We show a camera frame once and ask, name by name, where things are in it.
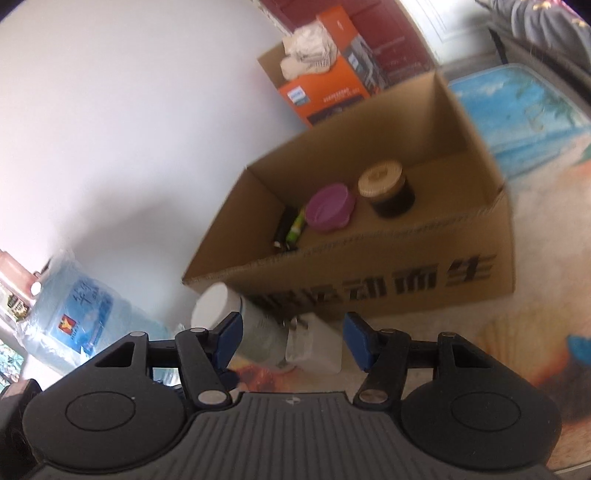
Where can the gold lid black jar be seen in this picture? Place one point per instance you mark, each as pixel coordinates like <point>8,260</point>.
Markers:
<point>386,187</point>

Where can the white power adapter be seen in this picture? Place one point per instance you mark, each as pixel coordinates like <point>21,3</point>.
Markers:
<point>313,346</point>

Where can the brown cardboard box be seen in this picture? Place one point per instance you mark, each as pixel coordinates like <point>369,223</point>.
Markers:
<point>454,246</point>

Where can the blue water jug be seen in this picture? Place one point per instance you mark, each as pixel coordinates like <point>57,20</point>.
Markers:
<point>75,317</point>

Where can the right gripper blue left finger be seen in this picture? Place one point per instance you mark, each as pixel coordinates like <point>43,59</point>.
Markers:
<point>203,357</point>

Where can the beige cloth in box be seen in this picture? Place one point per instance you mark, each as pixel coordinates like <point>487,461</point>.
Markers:
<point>309,50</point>

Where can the grey blanket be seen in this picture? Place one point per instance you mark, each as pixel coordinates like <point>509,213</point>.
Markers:
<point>551,26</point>

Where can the dark red door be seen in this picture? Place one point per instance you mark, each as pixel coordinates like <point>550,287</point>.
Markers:
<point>385,25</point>

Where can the black speaker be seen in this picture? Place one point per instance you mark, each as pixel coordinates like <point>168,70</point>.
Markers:
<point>16,458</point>

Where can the orange Philips box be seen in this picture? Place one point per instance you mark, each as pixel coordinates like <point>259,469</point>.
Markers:
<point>355,76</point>

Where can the purple bowl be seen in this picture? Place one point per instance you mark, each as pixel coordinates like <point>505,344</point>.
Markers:
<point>330,208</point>

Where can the white pill bottle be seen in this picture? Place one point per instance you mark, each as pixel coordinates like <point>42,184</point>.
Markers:
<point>264,340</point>

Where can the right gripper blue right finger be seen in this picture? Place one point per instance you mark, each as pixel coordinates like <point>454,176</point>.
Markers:
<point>383,356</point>

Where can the green lip balm tube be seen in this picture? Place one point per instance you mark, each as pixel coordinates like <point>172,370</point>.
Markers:
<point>295,230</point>

